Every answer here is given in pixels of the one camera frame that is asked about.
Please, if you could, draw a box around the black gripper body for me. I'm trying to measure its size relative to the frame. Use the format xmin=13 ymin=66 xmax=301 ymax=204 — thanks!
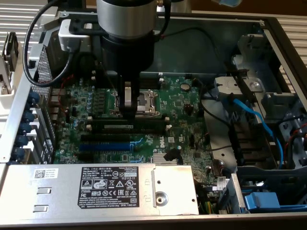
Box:
xmin=100 ymin=33 xmax=154 ymax=82

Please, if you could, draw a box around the green RAM stick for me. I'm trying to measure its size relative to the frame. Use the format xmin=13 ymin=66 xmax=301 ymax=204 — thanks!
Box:
xmin=92 ymin=118 xmax=166 ymax=129

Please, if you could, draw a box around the metal CPU socket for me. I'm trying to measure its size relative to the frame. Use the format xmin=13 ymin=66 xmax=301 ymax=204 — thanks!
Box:
xmin=109 ymin=88 xmax=162 ymax=118

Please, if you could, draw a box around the long black expansion slot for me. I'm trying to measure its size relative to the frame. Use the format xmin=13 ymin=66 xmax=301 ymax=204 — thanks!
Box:
xmin=80 ymin=134 xmax=130 ymax=142

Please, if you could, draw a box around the blue expansion slot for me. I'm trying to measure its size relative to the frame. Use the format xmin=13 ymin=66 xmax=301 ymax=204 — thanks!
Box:
xmin=78 ymin=141 xmax=132 ymax=152

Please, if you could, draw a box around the green motherboard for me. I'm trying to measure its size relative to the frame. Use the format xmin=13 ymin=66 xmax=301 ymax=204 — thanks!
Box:
xmin=49 ymin=71 xmax=232 ymax=199

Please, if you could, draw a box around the grey metal PC case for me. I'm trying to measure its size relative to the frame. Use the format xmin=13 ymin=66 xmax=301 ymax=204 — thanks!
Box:
xmin=0 ymin=11 xmax=307 ymax=230

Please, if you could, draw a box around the short black expansion slot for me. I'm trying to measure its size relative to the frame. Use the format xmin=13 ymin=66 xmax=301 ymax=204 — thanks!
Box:
xmin=77 ymin=152 xmax=94 ymax=161

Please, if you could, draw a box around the silver finned heat sink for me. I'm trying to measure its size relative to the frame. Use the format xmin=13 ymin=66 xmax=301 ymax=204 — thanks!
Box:
xmin=153 ymin=153 xmax=181 ymax=166

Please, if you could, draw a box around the silver power supply with label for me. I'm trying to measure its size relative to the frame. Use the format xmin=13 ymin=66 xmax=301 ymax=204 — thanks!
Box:
xmin=0 ymin=163 xmax=200 ymax=218

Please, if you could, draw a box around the black hard disk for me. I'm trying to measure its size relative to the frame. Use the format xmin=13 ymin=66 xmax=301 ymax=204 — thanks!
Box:
xmin=2 ymin=32 xmax=20 ymax=72

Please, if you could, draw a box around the white parts rack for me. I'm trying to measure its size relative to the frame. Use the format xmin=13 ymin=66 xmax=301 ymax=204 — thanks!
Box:
xmin=0 ymin=45 xmax=25 ymax=166

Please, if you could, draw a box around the grey metal disk bay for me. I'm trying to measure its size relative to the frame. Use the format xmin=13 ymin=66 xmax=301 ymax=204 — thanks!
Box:
xmin=214 ymin=33 xmax=307 ymax=168

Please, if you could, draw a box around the metal drive cage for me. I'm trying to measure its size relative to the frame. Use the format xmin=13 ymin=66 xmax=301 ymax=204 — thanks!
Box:
xmin=219 ymin=165 xmax=307 ymax=215

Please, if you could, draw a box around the blue plastic latch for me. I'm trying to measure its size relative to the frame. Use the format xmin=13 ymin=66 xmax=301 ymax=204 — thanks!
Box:
xmin=244 ymin=191 xmax=281 ymax=213

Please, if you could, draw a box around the black looped wire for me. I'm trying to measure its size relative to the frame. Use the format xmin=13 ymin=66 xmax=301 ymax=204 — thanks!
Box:
xmin=76 ymin=51 xmax=97 ymax=79

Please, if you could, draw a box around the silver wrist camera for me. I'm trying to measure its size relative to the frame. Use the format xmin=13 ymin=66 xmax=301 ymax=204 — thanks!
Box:
xmin=58 ymin=19 xmax=92 ymax=52

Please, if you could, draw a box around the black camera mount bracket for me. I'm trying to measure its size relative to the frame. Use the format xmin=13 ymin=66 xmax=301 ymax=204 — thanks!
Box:
xmin=68 ymin=19 xmax=101 ymax=37

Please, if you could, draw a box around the black wire with connector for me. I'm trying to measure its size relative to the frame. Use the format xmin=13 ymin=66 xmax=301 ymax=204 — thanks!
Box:
xmin=154 ymin=26 xmax=231 ymax=72

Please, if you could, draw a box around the black angled wire connector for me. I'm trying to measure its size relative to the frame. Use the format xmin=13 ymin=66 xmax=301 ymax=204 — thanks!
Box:
xmin=164 ymin=148 xmax=181 ymax=161

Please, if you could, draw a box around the black camera cable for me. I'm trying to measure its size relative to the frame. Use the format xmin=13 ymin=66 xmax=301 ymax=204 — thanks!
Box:
xmin=23 ymin=0 xmax=75 ymax=87

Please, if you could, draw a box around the graphics card with metal bracket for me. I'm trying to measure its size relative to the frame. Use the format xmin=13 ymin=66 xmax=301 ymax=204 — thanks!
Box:
xmin=0 ymin=56 xmax=13 ymax=94

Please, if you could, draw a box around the yellow green wire bundle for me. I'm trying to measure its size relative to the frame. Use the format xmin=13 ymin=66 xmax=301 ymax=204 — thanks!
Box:
xmin=203 ymin=200 xmax=214 ymax=214

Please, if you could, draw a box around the blue flat wire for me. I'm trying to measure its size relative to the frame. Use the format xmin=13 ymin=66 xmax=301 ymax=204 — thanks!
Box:
xmin=222 ymin=94 xmax=285 ymax=167

